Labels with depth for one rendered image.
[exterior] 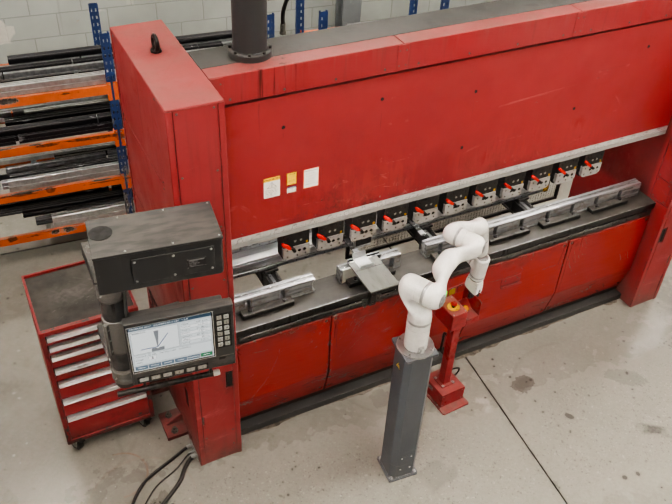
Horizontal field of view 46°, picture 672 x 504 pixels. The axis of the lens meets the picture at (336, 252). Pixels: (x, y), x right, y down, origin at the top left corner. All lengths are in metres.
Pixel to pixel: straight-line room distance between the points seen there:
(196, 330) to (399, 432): 1.48
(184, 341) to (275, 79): 1.20
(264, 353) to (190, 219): 1.42
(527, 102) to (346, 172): 1.11
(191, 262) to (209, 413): 1.47
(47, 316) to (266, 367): 1.20
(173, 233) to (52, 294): 1.43
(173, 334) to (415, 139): 1.64
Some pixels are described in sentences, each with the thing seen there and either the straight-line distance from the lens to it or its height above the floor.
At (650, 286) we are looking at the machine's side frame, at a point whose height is 0.16.
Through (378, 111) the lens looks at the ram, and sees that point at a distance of 3.96.
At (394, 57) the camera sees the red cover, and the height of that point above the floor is 2.24.
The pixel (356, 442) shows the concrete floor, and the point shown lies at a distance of 4.89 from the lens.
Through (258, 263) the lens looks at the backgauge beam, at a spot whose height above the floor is 0.95.
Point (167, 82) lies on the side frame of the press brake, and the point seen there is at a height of 2.30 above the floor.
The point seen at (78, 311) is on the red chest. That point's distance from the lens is 4.33.
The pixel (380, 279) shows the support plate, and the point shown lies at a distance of 4.39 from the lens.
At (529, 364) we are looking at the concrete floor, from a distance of 5.51.
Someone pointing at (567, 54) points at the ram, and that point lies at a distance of 4.55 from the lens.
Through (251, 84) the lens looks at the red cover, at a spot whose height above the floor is 2.24.
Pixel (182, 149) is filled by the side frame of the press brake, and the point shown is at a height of 2.11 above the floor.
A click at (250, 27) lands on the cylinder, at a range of 3.54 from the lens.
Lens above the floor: 3.88
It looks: 39 degrees down
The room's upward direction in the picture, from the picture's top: 3 degrees clockwise
